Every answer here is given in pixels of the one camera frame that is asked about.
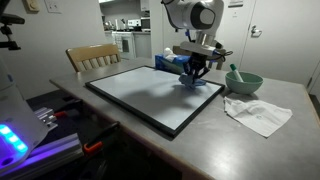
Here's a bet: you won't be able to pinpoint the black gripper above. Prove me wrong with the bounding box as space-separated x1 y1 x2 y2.
182 54 210 81

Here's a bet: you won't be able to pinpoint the blue towel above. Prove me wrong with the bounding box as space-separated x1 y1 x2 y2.
178 73 208 90

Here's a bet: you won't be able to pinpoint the white robot base blue lights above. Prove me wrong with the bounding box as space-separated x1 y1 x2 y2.
0 54 50 174

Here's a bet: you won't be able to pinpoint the black framed whiteboard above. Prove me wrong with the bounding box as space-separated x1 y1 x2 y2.
84 65 227 138

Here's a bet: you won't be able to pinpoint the wooden slatted chair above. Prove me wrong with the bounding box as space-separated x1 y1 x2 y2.
65 43 123 73
172 45 227 71

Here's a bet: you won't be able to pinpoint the blue tissue box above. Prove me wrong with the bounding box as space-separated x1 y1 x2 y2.
154 53 192 75

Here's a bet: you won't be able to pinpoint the white tissue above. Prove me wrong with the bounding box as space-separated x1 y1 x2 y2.
162 47 183 63

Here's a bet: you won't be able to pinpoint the white marker green cap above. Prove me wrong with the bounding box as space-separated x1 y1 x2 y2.
229 63 245 83

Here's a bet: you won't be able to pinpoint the green bowl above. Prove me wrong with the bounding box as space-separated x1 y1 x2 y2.
225 71 264 95

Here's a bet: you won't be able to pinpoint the microwave oven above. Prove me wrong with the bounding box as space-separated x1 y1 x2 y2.
139 17 152 31

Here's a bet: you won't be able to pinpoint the white crumpled cloth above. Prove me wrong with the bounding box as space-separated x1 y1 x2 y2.
223 96 294 139

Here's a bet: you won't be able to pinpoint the white kitchen stove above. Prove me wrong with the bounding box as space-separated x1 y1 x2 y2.
111 30 136 61

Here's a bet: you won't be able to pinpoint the white door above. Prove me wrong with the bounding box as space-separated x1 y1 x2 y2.
239 0 320 86

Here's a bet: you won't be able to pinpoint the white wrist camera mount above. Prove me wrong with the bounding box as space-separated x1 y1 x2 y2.
179 40 223 58

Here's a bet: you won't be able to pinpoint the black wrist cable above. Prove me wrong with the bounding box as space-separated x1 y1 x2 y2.
213 41 234 64

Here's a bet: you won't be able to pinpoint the metal door handle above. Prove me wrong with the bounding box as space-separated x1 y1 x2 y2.
250 24 264 39

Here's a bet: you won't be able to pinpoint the black clamp orange handle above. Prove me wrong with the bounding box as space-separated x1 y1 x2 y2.
82 121 121 156

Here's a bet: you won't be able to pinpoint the black clamp red handle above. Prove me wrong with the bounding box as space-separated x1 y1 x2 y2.
53 98 84 120

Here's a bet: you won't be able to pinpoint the silver metal bracket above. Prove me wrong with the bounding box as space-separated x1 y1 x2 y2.
34 106 60 132

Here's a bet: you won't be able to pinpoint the aluminium extrusion rail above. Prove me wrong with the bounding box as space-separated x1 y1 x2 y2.
0 133 84 180

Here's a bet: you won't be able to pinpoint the beige wall dial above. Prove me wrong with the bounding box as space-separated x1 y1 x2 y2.
21 0 41 15

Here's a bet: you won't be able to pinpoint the black camera on stand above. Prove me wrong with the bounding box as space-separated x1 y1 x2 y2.
0 13 26 52

